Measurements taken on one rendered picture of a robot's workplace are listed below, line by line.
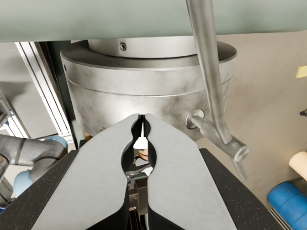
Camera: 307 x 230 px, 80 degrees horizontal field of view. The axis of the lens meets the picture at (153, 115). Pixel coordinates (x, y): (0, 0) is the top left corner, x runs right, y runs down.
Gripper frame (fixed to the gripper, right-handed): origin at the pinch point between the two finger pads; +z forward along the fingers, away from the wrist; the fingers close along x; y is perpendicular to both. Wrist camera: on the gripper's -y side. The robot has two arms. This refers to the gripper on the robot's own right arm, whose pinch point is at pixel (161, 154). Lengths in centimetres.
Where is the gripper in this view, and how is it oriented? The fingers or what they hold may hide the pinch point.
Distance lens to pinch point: 52.1
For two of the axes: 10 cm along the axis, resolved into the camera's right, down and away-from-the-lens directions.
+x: 2.7, 4.9, -8.3
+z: 9.6, -1.4, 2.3
